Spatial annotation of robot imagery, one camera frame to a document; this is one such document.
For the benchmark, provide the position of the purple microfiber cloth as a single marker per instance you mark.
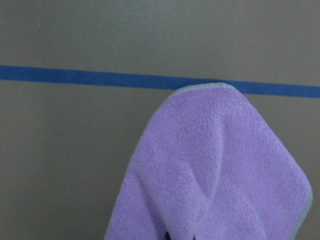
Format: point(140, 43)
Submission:
point(208, 167)

